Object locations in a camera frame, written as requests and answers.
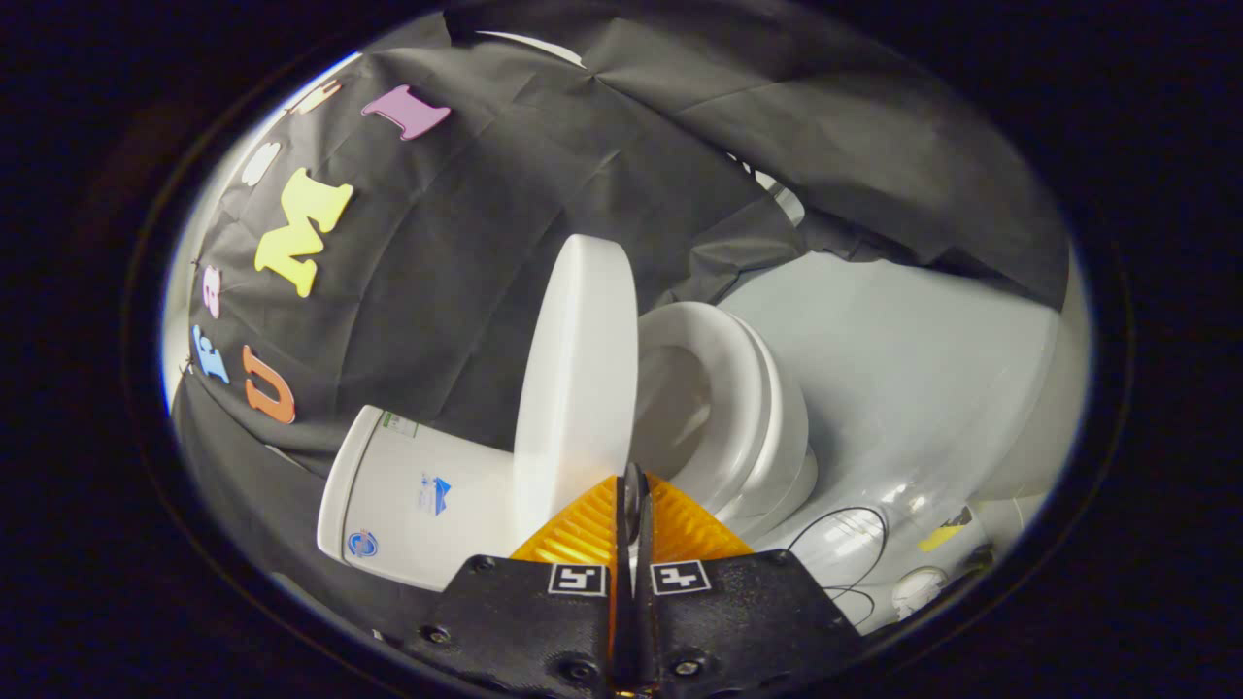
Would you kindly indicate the small yellow object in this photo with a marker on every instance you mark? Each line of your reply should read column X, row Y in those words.
column 940, row 534

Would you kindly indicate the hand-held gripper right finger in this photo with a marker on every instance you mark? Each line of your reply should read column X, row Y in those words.
column 748, row 616

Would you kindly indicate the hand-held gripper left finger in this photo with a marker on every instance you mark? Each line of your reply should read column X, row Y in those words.
column 529, row 621

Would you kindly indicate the black backdrop cloth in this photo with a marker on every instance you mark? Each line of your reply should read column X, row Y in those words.
column 486, row 252

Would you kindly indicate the white round object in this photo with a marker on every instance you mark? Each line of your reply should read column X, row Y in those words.
column 918, row 590

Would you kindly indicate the white toilet seat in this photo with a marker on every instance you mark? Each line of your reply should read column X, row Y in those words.
column 738, row 408

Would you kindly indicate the white toilet lid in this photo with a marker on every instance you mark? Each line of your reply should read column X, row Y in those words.
column 578, row 388

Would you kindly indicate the white toilet bowl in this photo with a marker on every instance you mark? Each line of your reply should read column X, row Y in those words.
column 789, row 447

